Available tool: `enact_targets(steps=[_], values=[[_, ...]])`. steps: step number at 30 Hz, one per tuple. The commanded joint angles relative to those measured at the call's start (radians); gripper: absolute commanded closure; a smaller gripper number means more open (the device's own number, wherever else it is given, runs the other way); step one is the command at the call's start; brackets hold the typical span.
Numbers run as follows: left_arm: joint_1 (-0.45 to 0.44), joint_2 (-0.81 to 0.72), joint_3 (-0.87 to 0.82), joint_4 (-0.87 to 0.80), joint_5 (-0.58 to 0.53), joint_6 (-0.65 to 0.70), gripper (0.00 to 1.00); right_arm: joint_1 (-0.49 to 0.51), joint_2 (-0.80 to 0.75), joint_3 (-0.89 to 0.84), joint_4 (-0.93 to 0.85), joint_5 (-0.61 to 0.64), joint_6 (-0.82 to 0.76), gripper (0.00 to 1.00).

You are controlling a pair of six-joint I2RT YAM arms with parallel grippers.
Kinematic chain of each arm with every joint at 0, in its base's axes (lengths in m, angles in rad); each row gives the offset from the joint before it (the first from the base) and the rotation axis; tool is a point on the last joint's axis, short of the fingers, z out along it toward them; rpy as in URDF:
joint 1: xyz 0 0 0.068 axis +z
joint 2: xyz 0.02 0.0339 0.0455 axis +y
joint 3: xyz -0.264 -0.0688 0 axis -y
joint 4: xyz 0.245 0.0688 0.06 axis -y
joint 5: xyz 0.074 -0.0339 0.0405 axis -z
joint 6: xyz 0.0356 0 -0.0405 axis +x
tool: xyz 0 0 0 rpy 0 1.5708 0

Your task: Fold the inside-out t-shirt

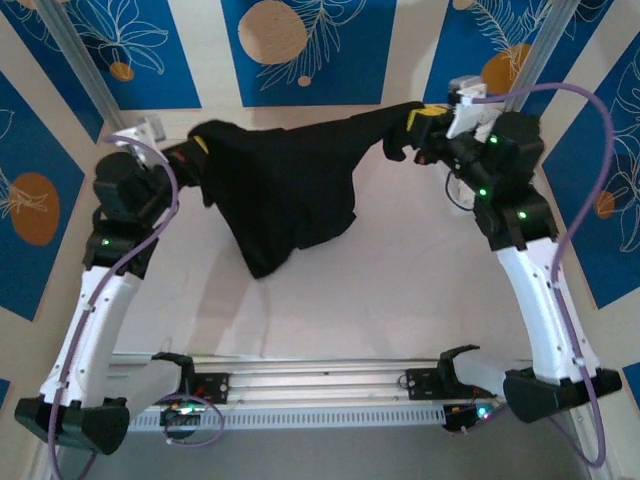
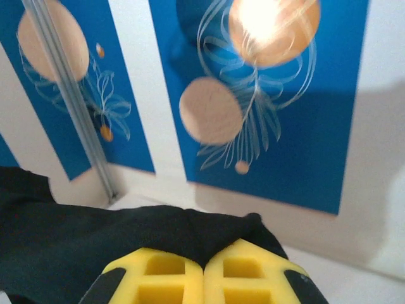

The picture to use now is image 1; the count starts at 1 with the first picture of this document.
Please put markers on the black printed t-shirt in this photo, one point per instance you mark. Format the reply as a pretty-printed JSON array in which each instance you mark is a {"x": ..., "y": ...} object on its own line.
[{"x": 280, "y": 190}]

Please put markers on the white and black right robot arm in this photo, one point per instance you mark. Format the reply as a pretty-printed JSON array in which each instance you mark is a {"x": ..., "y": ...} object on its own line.
[{"x": 540, "y": 310}]

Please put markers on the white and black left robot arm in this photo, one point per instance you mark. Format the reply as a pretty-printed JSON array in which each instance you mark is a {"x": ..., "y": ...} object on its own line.
[{"x": 95, "y": 320}]

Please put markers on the black controller board box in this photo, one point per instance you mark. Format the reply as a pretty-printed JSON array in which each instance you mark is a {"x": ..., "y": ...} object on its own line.
[
  {"x": 465, "y": 417},
  {"x": 180, "y": 417}
]

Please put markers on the aluminium frame post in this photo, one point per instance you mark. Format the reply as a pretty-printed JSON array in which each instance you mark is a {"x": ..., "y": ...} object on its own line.
[
  {"x": 80, "y": 65},
  {"x": 540, "y": 55}
]

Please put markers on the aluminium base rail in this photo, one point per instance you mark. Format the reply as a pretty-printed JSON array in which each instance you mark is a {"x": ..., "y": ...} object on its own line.
[{"x": 310, "y": 377}]

